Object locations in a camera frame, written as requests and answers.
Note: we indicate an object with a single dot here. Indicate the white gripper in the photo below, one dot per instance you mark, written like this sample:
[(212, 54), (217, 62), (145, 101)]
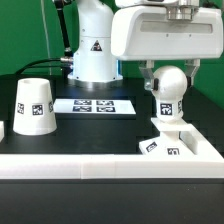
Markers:
[(145, 33)]

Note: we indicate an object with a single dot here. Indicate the white lamp bulb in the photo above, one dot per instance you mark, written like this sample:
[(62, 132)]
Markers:
[(172, 85)]

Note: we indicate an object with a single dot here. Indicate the white lamp base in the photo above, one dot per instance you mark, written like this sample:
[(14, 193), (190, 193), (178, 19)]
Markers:
[(168, 144)]

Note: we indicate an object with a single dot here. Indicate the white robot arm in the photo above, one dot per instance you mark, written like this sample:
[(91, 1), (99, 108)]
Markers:
[(93, 64)]

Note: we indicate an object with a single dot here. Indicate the white lamp shade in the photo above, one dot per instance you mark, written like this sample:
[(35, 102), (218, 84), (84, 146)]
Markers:
[(34, 113)]

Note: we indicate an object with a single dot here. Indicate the white marker sheet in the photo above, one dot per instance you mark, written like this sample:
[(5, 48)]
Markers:
[(94, 106)]

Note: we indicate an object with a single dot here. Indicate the white L-shaped fence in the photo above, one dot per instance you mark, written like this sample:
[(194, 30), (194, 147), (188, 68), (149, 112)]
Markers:
[(205, 162)]

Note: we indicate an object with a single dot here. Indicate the white block at left edge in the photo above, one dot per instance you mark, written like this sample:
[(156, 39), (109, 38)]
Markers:
[(1, 130)]

